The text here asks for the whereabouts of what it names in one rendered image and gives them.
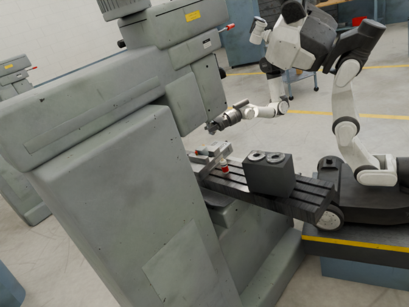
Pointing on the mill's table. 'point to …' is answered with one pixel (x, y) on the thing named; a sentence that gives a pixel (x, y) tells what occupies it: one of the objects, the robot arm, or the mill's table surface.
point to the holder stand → (269, 173)
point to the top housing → (171, 22)
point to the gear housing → (194, 48)
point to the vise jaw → (213, 150)
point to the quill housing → (210, 86)
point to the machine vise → (202, 164)
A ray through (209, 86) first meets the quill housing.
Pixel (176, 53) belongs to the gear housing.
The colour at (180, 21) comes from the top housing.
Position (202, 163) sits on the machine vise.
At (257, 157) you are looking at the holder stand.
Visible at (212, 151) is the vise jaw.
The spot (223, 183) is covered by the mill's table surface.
